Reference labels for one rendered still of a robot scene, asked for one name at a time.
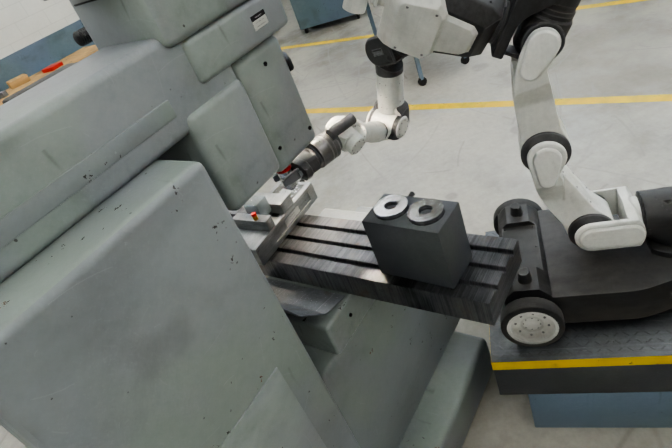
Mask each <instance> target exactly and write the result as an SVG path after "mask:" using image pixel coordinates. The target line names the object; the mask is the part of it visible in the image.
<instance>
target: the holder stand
mask: <svg viewBox="0 0 672 448"><path fill-rule="evenodd" d="M362 224H363V226H364V229H365V231H366V234H367V236H368V239H369V241H370V244H371V247H372V249H373V252H374V254H375V257H376V259H377V262H378V265H379V267H380V270H381V272H382V273H386V274H390V275H395V276H399V277H403V278H408V279H412V280H416V281H421V282H425V283H429V284H434V285H438V286H443V287H447V288H451V289H454V288H455V287H456V285H457V283H458V282H459V280H460V278H461V277H462V275H463V273H464V271H465V270H466V268H467V266H468V265H469V263H470V261H471V259H472V257H473V256H472V252H471V248H470V244H469V240H468V237H467V233H466V229H465V225H464V221H463V217H462V213H461V209H460V205H459V202H455V201H446V200H437V199H434V198H420V197H411V196H402V195H399V194H398V195H394V194H383V195H382V197H381V198H380V199H379V200H378V202H377V203H376V204H375V205H374V207H373V208H372V209H371V210H370V211H369V213H368V214H367V215H366V216H365V218H364V219H363V220H362Z"/></svg>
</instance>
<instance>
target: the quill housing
mask: <svg viewBox="0 0 672 448"><path fill-rule="evenodd" d="M231 67H232V70H233V72H234V74H235V76H236V78H237V80H239V81H240V82H241V83H242V84H243V87H244V89H245V91H246V93H247V95H248V97H249V100H250V102H251V104H252V106H253V108H254V110H255V112H256V115H257V117H258V119H259V121H260V123H261V125H262V128H263V130H264V132H265V134H266V136H267V138H268V141H269V143H270V145H271V147H272V149H273V151H274V154H275V156H276V158H277V160H278V162H279V169H278V171H277V172H281V171H283V170H284V169H286V168H287V167H288V166H289V165H290V163H291V162H292V161H293V160H294V159H295V158H296V157H297V156H298V155H299V154H300V153H301V152H302V151H303V150H304V149H305V148H306V147H307V146H308V145H309V144H310V143H311V142H312V141H313V139H314V137H315V132H314V129H313V127H312V124H311V122H310V119H309V117H308V114H307V112H306V109H305V107H304V104H303V102H302V99H301V97H300V94H299V92H298V89H297V87H296V84H295V82H294V79H293V77H292V74H291V72H290V70H289V67H288V65H287V62H286V60H285V57H284V55H283V52H282V50H281V47H280V45H279V42H278V40H277V39H276V37H275V36H273V35H271V36H270V37H268V38H267V39H265V40H264V41H263V42H261V43H260V44H259V45H257V46H256V47H255V48H253V49H252V50H250V51H249V52H248V53H246V54H245V55H244V56H242V57H241V58H239V59H238V60H237V61H235V62H234V63H233V64H231Z"/></svg>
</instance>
